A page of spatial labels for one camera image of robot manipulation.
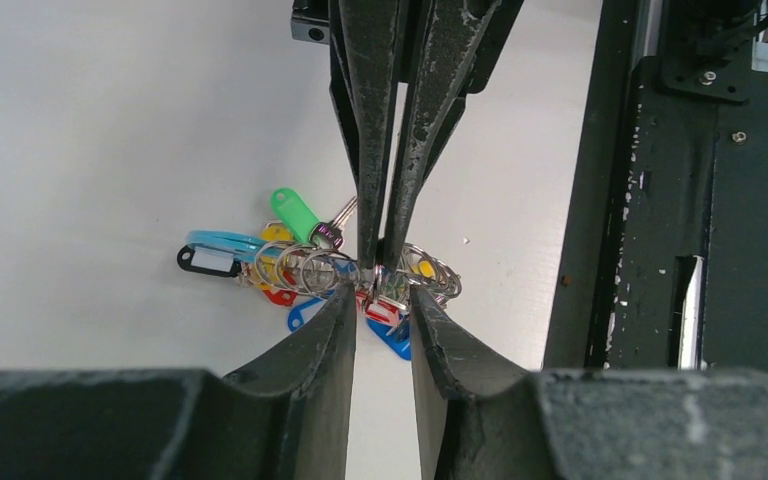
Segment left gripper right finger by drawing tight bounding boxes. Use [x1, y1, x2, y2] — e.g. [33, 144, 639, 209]
[409, 286, 768, 479]

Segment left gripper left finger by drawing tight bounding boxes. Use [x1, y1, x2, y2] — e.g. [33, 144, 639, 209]
[0, 285, 357, 479]

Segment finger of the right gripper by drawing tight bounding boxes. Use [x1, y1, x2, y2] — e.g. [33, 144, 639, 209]
[380, 1, 522, 272]
[328, 1, 409, 269]

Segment metal key organizer ring plate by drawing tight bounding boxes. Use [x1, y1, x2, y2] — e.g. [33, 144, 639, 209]
[185, 228, 465, 309]

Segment key with red tag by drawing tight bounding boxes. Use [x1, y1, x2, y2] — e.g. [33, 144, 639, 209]
[355, 275, 410, 328]

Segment blue key tag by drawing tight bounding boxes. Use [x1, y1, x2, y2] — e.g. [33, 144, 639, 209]
[366, 317, 411, 361]

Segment green key tag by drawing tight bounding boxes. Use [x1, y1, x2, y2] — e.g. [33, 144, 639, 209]
[270, 187, 320, 244]

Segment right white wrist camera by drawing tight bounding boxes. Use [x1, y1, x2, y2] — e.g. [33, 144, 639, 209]
[290, 0, 330, 44]

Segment small black frame key tag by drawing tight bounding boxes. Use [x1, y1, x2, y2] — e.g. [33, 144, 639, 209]
[176, 245, 242, 278]

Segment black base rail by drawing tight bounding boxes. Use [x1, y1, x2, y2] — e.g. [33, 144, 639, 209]
[543, 1, 768, 374]

